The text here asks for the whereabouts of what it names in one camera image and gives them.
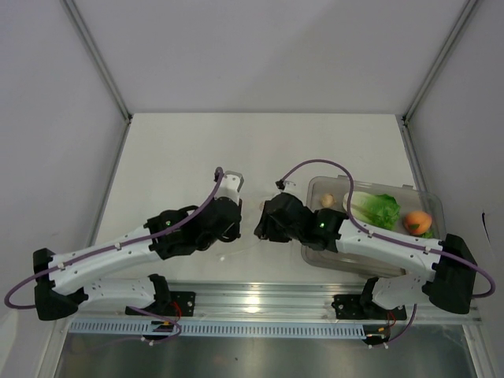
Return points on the green lettuce leaf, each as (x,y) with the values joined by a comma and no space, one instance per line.
(381,211)

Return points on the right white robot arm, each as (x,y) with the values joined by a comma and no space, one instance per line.
(441,272)

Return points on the aluminium mounting rail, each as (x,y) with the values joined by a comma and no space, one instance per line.
(214,301)

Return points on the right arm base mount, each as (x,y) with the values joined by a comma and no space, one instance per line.
(349,307)

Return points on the small beige mushroom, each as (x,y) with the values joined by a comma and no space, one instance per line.
(328,200)

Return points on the clear plastic food container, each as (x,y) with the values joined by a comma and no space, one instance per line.
(374,256)

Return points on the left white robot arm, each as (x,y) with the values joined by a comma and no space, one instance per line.
(68,283)

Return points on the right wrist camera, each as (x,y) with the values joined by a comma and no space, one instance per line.
(286,187)

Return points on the white slotted cable duct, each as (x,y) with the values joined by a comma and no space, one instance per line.
(218,329)

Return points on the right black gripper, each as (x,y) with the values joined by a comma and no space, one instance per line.
(265,230)

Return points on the aluminium frame post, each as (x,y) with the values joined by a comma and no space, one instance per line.
(89,44)
(447,47)

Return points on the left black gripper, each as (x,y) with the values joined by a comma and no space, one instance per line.
(233,230)

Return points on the peach fruit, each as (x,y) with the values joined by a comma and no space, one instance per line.
(417,222)

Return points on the left aluminium frame post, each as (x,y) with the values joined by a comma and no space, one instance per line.
(89,44)

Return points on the clear zip top bag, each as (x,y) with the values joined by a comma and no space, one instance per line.
(252,207)

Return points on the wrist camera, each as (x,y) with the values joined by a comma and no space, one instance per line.
(286,187)
(230,186)

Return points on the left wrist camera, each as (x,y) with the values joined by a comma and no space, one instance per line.
(230,186)

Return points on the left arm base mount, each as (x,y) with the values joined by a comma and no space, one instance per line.
(180,304)

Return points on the right aluminium frame post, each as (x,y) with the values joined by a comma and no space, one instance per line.
(447,47)

